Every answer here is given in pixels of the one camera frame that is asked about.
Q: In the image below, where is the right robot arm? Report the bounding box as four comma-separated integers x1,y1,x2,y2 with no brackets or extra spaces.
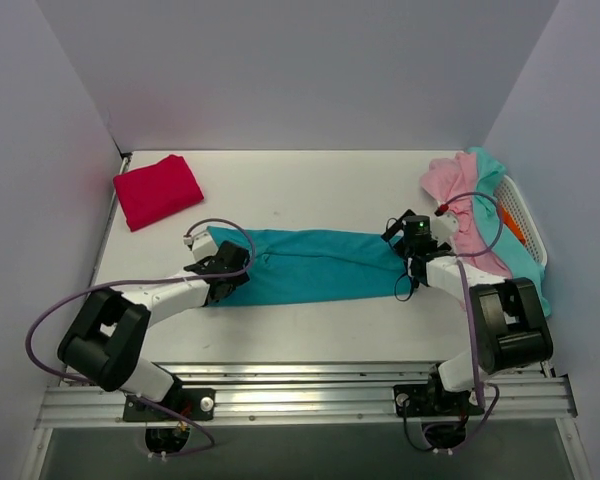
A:
382,210,554,413

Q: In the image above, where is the white plastic laundry basket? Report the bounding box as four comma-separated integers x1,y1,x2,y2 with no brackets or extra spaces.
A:
432,174,550,268

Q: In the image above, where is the teal t shirt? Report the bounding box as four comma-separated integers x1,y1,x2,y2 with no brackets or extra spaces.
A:
219,230,410,307

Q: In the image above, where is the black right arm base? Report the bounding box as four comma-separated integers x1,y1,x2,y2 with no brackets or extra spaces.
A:
393,383,485,418

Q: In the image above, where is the pink t shirt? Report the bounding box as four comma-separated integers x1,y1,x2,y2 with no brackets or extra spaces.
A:
419,152,511,278

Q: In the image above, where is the aluminium mounting rail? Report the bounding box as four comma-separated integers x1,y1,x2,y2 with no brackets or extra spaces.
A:
22,362,592,479

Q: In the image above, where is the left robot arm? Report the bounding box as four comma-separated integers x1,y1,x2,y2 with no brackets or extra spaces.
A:
58,241,250,419

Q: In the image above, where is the orange garment in basket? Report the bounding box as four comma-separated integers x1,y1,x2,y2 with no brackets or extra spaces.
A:
499,206,527,246

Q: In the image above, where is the light turquoise t shirt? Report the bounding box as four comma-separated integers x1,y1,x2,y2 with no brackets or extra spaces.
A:
467,147,552,318

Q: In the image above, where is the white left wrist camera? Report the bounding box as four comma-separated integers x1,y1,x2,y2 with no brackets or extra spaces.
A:
183,231,218,262

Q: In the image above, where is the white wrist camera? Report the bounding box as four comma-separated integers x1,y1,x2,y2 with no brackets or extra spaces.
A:
183,231,218,262
430,204,459,244

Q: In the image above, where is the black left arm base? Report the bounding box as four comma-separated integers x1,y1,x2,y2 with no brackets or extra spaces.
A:
122,388,216,423

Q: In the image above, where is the folded red t shirt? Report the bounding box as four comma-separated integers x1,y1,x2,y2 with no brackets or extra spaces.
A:
113,154,204,232

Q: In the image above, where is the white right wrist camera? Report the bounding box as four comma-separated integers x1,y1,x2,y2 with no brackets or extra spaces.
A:
430,204,459,244

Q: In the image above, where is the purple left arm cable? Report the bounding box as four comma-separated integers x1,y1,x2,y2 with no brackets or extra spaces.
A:
25,218,257,456

